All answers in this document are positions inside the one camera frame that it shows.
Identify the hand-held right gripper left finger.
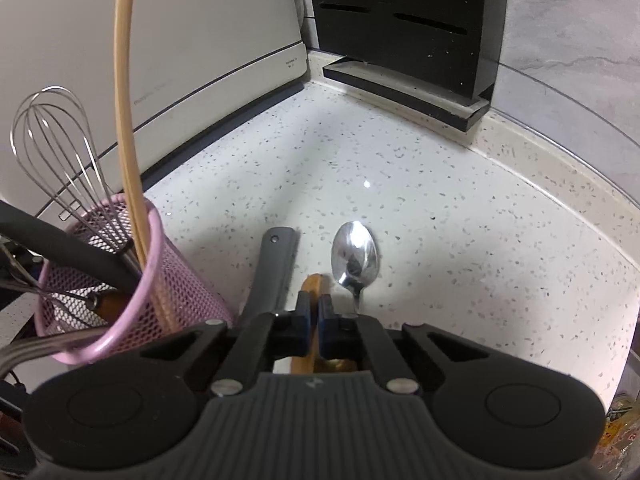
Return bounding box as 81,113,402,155
140,291,315,397

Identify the black slotted knife block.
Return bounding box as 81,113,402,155
305,0,510,133

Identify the grey peeler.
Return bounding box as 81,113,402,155
239,227,300,328

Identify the steel wire whisk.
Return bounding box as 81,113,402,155
11,86,143,281

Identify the clear bag of yellow food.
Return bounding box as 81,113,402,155
602,394,640,480

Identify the steel spoon with wooden handle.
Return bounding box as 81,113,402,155
325,221,379,375

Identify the dark grey handled utensil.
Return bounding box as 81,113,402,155
0,202,143,295

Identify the bamboo spatula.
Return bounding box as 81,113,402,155
290,274,331,376

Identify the pink mesh utensil holder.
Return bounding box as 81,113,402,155
34,196,236,365

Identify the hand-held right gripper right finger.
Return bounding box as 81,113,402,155
318,295,491,396

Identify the bamboo chopstick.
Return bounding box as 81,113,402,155
114,0,171,331
117,0,173,331

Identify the white knife steriliser appliance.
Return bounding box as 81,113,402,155
0,0,307,211

